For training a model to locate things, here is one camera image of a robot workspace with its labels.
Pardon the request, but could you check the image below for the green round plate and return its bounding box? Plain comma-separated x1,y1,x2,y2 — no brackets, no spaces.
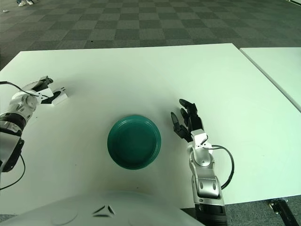
107,114,162,170

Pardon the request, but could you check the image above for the white charger plug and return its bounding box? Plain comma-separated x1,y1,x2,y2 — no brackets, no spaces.
50,86,69,106

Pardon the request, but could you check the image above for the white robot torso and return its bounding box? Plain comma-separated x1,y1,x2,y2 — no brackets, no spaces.
0,190,203,226

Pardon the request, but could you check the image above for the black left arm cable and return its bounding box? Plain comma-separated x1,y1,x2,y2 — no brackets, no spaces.
0,81,40,191

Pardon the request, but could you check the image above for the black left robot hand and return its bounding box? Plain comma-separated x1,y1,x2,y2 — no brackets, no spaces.
23,75,61,105

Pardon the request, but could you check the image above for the white side table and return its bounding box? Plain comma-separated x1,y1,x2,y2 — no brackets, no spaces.
239,46,301,113

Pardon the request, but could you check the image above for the black table foot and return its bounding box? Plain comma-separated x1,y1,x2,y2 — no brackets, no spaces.
269,199,297,226

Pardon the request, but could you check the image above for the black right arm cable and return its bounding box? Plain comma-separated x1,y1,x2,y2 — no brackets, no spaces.
206,145,235,189

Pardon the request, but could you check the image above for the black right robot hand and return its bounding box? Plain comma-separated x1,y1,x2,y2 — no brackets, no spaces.
171,98,204,143

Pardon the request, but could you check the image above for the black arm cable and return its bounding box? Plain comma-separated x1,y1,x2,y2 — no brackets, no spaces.
206,145,235,189
0,81,40,191

